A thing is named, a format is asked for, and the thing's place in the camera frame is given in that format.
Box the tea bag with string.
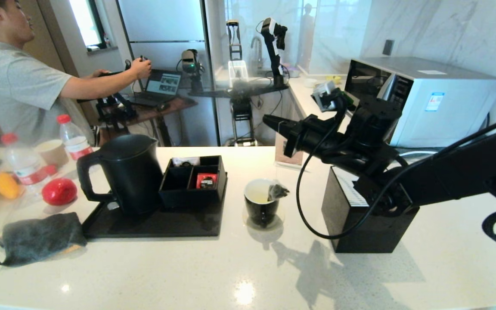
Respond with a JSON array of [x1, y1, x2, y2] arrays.
[[267, 180, 291, 203]]

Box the black electric kettle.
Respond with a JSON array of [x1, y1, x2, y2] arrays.
[[76, 134, 164, 217]]

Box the QR code sign stand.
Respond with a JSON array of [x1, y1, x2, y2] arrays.
[[274, 136, 310, 172]]

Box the black background robot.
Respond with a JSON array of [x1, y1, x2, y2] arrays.
[[177, 17, 299, 147]]

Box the black mug white inside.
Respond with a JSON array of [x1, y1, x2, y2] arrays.
[[244, 179, 281, 228]]

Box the red sachet packet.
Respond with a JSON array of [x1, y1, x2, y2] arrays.
[[195, 173, 217, 190]]

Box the black tissue box white top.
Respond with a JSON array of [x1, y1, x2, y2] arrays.
[[321, 166, 421, 254]]

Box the silver foil sachet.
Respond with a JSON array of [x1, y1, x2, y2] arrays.
[[171, 157, 200, 168]]

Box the wooden desk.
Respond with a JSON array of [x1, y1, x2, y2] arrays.
[[97, 95, 198, 147]]

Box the black compartment organizer box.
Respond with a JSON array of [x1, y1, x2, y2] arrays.
[[158, 155, 227, 212]]

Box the open laptop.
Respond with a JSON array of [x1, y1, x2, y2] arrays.
[[131, 69, 183, 107]]

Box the silver microwave oven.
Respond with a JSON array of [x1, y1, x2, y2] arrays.
[[345, 56, 496, 148]]

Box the grey refrigerator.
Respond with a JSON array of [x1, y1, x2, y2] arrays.
[[117, 0, 219, 147]]

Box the black serving tray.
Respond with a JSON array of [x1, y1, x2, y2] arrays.
[[82, 172, 227, 240]]

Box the red label water bottle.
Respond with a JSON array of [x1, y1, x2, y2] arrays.
[[0, 133, 58, 186], [56, 114, 95, 161]]

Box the window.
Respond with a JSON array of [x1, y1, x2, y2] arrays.
[[68, 0, 107, 51]]

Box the paper cup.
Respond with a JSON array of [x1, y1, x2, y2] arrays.
[[34, 139, 70, 169]]

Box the red round toy fruit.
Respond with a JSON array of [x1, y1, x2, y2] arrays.
[[41, 178, 78, 206]]

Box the person in grey shirt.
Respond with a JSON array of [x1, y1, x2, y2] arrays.
[[0, 0, 153, 146]]

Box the grey orange microfiber cloth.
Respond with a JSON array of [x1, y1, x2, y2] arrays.
[[0, 212, 88, 267]]

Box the orange fruit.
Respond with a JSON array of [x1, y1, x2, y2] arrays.
[[0, 172, 20, 200]]

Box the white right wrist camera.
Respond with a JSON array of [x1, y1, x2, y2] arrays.
[[311, 81, 348, 113]]

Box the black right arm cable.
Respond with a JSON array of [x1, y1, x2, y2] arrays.
[[296, 96, 496, 240]]

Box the black camera rig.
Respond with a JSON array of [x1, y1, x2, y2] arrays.
[[76, 69, 139, 126]]

